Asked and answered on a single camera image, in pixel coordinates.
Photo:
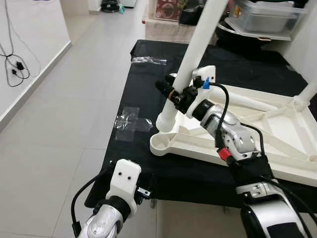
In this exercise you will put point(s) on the white plastic table leg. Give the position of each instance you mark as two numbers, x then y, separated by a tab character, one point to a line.
247	101
308	91
198	44

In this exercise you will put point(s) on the white plastic children table top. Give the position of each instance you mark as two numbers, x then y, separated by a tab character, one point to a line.
287	148

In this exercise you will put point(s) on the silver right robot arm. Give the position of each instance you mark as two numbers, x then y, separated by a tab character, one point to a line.
237	144

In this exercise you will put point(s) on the metal folding table leg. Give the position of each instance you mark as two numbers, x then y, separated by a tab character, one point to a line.
152	202

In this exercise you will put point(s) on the black tablecloth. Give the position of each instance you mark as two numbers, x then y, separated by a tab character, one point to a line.
148	84

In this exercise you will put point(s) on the clear tape strip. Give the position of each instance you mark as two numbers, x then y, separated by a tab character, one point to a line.
148	60

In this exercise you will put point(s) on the cross-shaped clear tape patch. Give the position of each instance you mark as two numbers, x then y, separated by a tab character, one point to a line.
131	124

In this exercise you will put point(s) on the beige cloth covered bench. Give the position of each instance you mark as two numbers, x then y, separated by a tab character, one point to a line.
168	30

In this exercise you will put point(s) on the black bag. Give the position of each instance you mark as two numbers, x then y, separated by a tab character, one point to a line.
192	14

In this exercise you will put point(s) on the red printed box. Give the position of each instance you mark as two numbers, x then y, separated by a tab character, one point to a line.
167	9

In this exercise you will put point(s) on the mop with teal head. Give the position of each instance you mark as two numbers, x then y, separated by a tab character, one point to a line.
122	9

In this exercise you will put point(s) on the black round floor device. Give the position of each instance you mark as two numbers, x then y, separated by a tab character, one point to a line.
110	6

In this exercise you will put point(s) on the clear plastic storage box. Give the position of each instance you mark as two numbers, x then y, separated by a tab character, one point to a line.
267	17

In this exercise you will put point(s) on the black power adapter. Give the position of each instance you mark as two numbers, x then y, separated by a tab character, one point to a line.
20	65

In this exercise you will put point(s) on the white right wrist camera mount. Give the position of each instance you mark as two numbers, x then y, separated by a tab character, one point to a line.
205	74

